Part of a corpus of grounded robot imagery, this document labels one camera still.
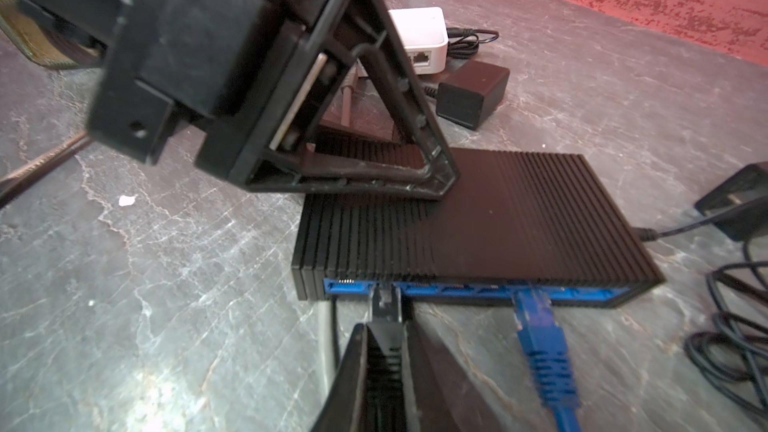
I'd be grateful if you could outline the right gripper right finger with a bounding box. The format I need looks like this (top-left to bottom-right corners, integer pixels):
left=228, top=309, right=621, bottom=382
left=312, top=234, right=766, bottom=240
left=404, top=321, right=503, bottom=432

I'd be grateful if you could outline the black rectangular box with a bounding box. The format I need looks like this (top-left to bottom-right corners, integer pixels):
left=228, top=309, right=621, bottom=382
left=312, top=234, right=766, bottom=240
left=291, top=148, right=664, bottom=308

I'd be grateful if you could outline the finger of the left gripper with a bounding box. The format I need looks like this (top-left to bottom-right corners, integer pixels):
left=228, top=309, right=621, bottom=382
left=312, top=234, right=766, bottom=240
left=245, top=0, right=459, bottom=200

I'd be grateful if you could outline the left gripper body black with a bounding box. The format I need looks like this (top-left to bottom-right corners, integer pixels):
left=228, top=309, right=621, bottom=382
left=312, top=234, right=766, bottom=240
left=20, top=0, right=360, bottom=183

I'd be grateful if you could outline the blue ethernet cable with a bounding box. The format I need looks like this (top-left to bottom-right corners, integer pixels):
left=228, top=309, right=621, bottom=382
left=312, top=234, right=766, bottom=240
left=512, top=287, right=583, bottom=432

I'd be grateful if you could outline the grey thin cable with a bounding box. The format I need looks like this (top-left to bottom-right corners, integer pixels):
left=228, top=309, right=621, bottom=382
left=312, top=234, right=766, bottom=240
left=319, top=298, right=341, bottom=397

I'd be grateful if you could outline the black power adapter with cord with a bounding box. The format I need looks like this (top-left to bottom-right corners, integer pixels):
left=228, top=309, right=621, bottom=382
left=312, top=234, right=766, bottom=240
left=422, top=27, right=510, bottom=131

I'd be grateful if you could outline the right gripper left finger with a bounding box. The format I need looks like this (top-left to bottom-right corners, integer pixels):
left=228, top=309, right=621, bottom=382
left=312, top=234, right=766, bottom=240
left=311, top=324, right=368, bottom=432

